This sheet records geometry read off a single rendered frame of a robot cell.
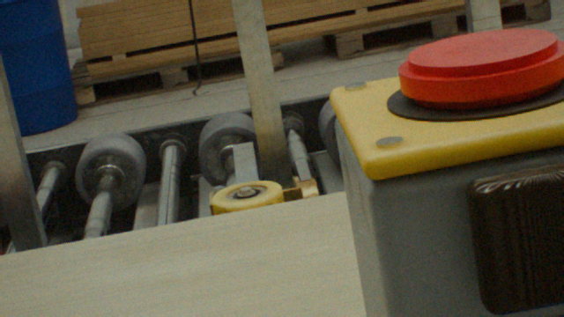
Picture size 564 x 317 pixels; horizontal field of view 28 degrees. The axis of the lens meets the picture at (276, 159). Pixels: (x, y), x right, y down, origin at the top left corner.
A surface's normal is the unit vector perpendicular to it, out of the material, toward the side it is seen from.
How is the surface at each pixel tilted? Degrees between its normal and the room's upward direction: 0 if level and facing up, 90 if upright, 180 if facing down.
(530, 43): 0
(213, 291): 0
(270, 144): 90
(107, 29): 90
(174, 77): 90
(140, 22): 90
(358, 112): 0
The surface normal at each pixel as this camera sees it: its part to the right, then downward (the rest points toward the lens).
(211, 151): 0.07, 0.27
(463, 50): -0.18, -0.94
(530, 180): -0.07, -0.48
